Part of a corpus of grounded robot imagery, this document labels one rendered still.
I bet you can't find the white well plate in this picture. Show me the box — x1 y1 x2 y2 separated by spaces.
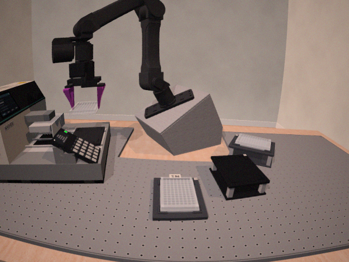
235 134 271 151
69 101 99 116
160 177 200 212

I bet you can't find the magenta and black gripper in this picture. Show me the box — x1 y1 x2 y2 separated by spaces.
63 76 106 109

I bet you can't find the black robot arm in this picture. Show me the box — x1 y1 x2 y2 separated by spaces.
52 0 194 119

